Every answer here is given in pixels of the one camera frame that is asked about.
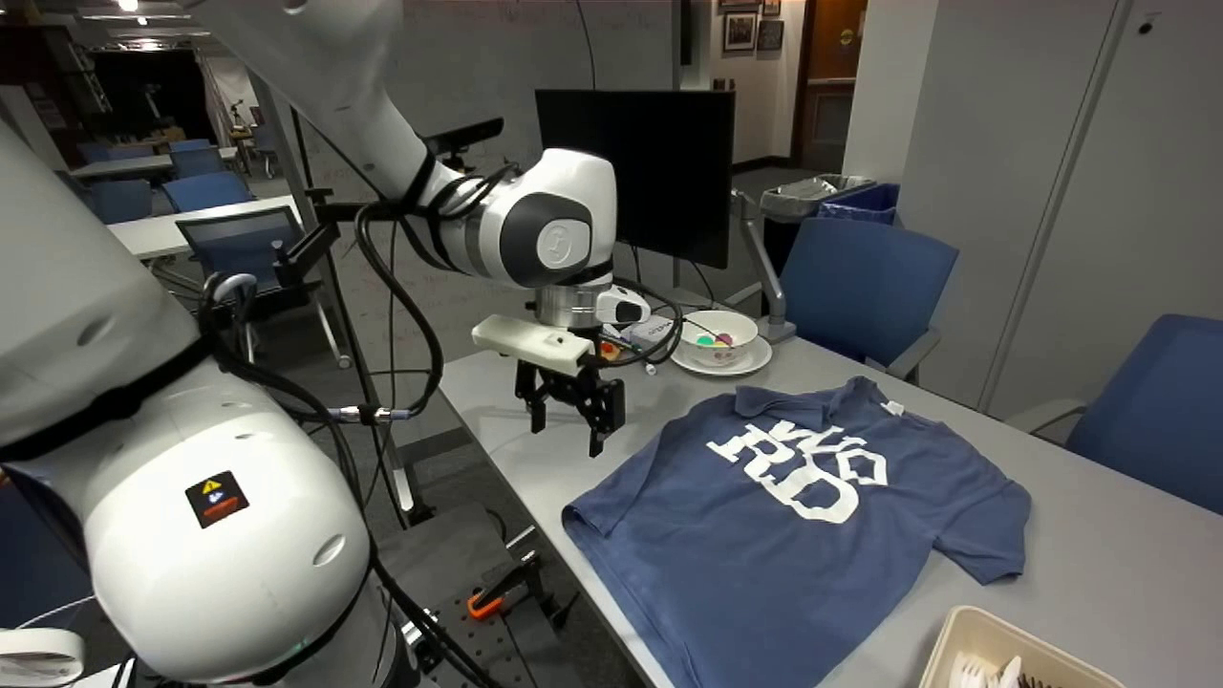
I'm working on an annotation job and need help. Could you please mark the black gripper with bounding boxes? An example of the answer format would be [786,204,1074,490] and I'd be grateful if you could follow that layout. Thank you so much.
[512,356,632,460]

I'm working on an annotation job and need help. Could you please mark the blue printed T-shirt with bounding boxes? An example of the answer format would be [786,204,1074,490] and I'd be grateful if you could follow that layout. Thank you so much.
[563,376,1034,688]

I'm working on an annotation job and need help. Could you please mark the white plate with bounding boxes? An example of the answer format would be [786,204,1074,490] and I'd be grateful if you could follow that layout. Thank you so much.
[669,333,778,384]

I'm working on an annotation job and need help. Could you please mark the orange black clamp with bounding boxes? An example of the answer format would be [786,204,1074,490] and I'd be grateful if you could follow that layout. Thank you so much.
[462,570,546,626]

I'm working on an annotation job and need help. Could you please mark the black computer monitor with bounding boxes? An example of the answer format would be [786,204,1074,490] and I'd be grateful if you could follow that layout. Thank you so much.
[531,88,736,272]

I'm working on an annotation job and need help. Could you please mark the white lined waste bin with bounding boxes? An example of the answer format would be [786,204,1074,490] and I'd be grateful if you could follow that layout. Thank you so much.
[760,174,841,230]

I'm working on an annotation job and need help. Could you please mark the blue office chair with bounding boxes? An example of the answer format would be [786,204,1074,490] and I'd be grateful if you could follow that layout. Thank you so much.
[162,167,253,215]
[776,211,962,384]
[81,178,162,230]
[1010,315,1223,515]

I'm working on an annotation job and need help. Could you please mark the black stand with crossbar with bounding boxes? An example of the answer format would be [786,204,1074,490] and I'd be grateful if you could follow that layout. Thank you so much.
[273,106,443,528]

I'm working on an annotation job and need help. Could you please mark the blue recycling bin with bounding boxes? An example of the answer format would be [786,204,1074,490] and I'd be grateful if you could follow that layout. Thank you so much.
[819,180,901,230]

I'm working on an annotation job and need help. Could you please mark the small dark monitor screen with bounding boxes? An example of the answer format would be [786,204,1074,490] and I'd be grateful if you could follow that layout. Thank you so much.
[171,204,308,285]

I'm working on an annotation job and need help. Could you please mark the brown wooden door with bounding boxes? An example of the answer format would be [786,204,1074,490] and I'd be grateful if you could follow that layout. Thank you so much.
[795,0,871,178]

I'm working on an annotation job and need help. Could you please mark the beige cutlery tray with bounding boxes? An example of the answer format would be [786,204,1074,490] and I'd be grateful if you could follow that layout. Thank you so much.
[913,601,1132,688]

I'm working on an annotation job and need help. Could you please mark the white background table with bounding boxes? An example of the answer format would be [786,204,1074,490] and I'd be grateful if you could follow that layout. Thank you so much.
[108,194,306,263]

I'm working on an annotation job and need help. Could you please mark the light grey cabinet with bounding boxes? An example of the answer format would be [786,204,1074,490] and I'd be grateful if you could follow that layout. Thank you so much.
[889,0,1223,425]

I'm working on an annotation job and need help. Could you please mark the white rounded device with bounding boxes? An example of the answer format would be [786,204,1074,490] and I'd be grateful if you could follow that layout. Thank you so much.
[0,626,88,688]

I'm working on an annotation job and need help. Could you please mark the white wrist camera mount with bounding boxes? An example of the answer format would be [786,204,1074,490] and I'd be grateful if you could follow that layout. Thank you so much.
[470,315,599,380]

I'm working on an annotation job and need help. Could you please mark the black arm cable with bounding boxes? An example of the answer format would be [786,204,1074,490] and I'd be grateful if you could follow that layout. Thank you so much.
[199,178,693,688]

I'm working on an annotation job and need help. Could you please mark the grey camera stand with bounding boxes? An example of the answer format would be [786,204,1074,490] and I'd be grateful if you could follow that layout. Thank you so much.
[731,188,802,347]

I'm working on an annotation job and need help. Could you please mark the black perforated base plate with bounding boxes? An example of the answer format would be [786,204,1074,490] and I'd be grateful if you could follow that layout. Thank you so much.
[366,502,642,688]

